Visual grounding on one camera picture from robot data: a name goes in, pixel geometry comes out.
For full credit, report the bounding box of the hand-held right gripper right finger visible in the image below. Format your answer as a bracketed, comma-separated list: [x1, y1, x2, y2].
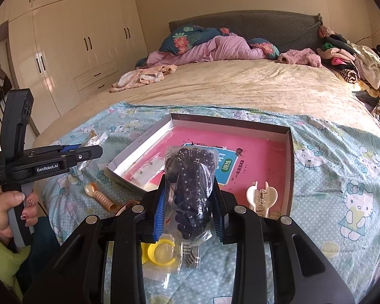
[209, 177, 357, 304]

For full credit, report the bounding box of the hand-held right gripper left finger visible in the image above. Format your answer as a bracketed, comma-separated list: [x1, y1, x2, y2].
[22, 182, 168, 304]

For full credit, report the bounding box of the clear plastic bag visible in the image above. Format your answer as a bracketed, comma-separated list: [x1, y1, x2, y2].
[78, 132, 110, 172]

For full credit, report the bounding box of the bag of dark beads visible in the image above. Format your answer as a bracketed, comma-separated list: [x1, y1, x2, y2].
[164, 144, 218, 248]

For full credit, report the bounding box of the yellow ring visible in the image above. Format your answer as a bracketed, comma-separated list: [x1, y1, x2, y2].
[141, 237, 181, 282]

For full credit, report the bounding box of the peach spiral hair tie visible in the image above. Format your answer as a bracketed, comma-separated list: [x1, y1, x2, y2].
[84, 182, 118, 212]

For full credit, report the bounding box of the shallow cardboard box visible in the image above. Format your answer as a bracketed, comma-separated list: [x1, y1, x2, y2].
[107, 113, 295, 220]

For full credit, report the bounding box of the person's left forearm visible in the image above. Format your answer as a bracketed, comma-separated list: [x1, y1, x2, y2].
[0, 195, 32, 304]

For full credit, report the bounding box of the person's left hand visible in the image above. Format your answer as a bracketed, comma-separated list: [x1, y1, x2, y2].
[0, 185, 39, 239]

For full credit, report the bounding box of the clear bag of earrings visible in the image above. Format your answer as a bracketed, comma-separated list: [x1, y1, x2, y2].
[122, 157, 167, 192]

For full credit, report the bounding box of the cream hair claw clip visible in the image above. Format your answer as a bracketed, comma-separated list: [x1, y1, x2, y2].
[246, 181, 278, 219]

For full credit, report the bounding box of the small bag of metallic beads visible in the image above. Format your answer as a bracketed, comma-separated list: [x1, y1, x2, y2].
[179, 242, 201, 270]

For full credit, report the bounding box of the pink book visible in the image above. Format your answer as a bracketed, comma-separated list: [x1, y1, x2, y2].
[123, 126, 287, 216]

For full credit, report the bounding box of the person's dark clothing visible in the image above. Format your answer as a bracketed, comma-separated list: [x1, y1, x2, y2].
[25, 217, 62, 279]

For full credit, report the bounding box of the peach patterned garment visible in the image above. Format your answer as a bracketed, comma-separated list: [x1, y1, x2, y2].
[110, 64, 178, 93]

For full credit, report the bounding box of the cream wardrobe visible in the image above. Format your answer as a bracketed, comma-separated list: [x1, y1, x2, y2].
[8, 0, 149, 134]

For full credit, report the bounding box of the cartoon cat print blanket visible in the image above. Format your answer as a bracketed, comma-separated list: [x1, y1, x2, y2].
[47, 101, 380, 304]

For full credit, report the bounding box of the bed with beige sheet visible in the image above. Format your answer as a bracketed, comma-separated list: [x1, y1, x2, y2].
[33, 59, 380, 148]

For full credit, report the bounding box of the dark blue floral pillow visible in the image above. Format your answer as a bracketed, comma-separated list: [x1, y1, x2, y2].
[159, 25, 281, 59]

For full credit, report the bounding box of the pink quilt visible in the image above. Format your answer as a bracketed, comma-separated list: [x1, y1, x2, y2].
[136, 35, 271, 68]

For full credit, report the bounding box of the pink fluffy garment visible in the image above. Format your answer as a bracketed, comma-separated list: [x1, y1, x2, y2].
[278, 48, 324, 68]

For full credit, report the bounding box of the grey padded headboard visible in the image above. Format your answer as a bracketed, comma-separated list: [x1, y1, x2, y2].
[168, 10, 324, 59]

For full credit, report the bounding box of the pile of clothes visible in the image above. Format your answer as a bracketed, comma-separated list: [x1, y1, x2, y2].
[317, 25, 380, 134]

